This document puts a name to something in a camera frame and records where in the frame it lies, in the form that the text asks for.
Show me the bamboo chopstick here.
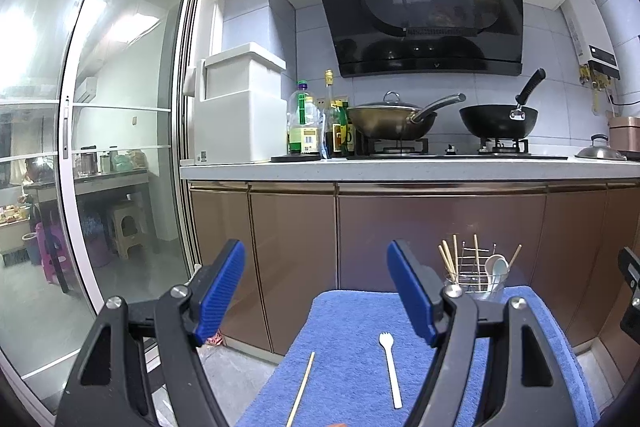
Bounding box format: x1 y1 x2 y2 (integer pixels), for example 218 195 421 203
438 244 457 283
285 351 316 427
473 233 482 292
452 234 459 281
506 244 523 273
442 239 458 282

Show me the white ceramic spoon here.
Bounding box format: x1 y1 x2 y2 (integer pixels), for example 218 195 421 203
485 254 510 294

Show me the white spork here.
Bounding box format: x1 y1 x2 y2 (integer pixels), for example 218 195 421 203
378 332 402 410

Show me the plastic bag on floor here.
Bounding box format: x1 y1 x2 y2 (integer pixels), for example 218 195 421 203
206 331 224 346

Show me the steel pot lid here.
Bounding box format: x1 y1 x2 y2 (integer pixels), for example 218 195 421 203
576 133 627 161

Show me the clear plastic utensil holder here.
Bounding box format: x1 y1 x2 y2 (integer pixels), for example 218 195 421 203
445 239 508 303

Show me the bamboo chopstick in holder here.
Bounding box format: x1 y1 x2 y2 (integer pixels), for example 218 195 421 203
452 234 459 281
442 239 458 282
438 244 457 283
285 351 316 427

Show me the blue towel mat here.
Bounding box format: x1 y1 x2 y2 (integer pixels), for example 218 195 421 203
234 285 601 427

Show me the black frying pan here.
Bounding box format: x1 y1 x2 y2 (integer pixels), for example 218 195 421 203
459 68 547 140

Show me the white water heater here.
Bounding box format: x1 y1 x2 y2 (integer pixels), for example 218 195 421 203
561 0 620 80

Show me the gas stove top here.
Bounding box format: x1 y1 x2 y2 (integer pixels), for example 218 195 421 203
270 132 567 164

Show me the white tall box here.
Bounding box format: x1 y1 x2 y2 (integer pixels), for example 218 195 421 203
192 42 286 165

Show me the green cap oil bottle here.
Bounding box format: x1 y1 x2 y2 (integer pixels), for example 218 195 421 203
286 80 321 155

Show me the dark sauce bottle yellow label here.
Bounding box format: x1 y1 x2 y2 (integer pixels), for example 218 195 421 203
324 69 355 158

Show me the clear plastic bottle blue label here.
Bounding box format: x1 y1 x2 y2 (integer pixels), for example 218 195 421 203
314 98 331 159

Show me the black range hood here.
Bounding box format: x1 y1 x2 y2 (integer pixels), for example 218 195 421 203
322 0 524 77

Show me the glass sliding door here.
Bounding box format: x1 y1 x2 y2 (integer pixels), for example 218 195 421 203
1 0 191 421

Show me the bronze wok with handle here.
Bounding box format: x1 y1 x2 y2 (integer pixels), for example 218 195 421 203
347 91 466 141

